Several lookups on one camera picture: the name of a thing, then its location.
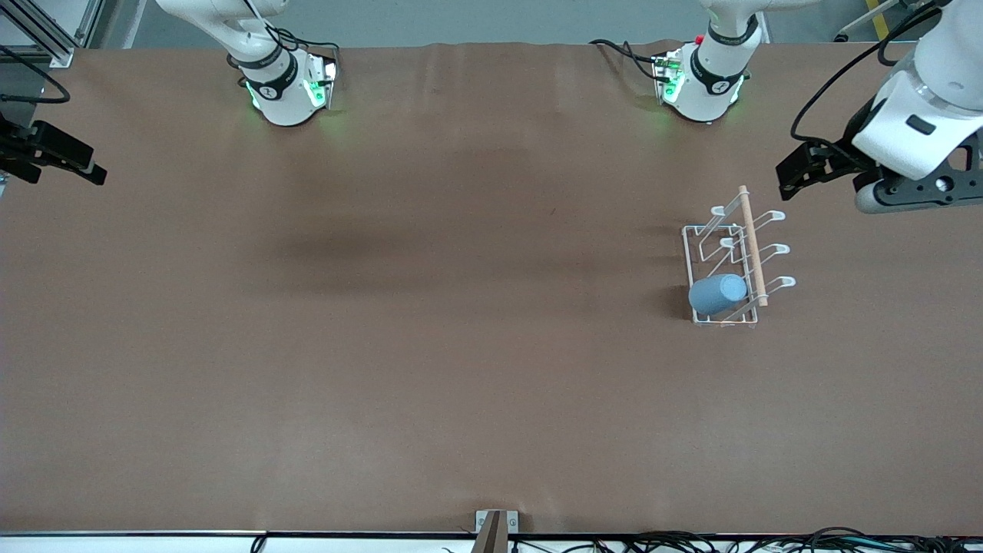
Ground light blue plastic cup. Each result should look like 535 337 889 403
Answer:
689 273 748 316

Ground white wire cup rack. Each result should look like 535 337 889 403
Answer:
682 184 797 329

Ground aluminium profile frame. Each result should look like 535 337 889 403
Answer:
0 0 105 68

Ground black cable bundle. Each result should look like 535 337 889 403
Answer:
511 526 983 553

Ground grey metal camera bracket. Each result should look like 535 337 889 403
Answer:
474 509 520 553

